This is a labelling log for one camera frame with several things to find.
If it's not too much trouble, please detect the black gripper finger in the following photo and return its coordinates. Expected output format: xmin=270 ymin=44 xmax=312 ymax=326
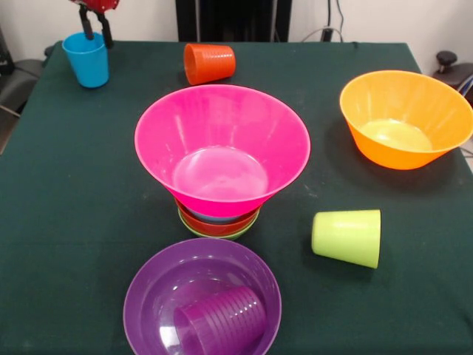
xmin=96 ymin=13 xmax=115 ymax=50
xmin=78 ymin=5 xmax=95 ymax=41

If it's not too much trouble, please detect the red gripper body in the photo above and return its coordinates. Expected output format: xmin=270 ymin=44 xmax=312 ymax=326
xmin=72 ymin=0 xmax=122 ymax=15

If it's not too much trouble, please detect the blue plastic cup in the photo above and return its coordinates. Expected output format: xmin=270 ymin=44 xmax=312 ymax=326
xmin=61 ymin=31 xmax=110 ymax=89

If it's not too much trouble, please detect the orange plastic cup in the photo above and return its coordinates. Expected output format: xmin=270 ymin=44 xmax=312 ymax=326
xmin=183 ymin=43 xmax=237 ymax=86

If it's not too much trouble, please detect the pink plastic bowl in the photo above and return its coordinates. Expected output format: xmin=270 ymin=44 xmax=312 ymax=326
xmin=134 ymin=84 xmax=312 ymax=218

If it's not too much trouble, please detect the blue plastic bowl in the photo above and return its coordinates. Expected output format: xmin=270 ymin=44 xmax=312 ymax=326
xmin=190 ymin=209 xmax=239 ymax=225

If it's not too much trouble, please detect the orange plastic bowl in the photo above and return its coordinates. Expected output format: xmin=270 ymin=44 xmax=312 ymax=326
xmin=175 ymin=199 xmax=262 ymax=237

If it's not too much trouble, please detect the green plastic bowl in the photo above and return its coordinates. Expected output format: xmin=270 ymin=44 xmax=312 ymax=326
xmin=177 ymin=206 xmax=259 ymax=241

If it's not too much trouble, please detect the purple plastic bowl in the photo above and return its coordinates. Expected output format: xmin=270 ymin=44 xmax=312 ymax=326
xmin=123 ymin=237 xmax=283 ymax=355

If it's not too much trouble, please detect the purple plastic cup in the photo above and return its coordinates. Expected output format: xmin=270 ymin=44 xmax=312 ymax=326
xmin=173 ymin=285 xmax=268 ymax=355

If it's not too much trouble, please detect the lime green plastic cup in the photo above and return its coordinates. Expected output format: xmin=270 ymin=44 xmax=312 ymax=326
xmin=310 ymin=209 xmax=382 ymax=269

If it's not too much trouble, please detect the grey chair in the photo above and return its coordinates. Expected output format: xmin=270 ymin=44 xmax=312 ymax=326
xmin=0 ymin=27 xmax=49 ymax=119

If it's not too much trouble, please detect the yellow plastic bowl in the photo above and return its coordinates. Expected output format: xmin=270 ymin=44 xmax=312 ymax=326
xmin=339 ymin=70 xmax=473 ymax=171

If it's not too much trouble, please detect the black chair armrest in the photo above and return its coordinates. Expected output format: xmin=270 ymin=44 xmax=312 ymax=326
xmin=434 ymin=50 xmax=473 ymax=101

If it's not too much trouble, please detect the dark green tablecloth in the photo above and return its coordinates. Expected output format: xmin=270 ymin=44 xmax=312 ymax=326
xmin=0 ymin=39 xmax=473 ymax=355

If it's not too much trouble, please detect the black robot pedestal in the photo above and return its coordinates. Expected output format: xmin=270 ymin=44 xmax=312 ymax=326
xmin=176 ymin=0 xmax=293 ymax=42

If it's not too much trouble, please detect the black hanging cable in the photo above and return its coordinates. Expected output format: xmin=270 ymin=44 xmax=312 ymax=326
xmin=335 ymin=0 xmax=347 ymax=42

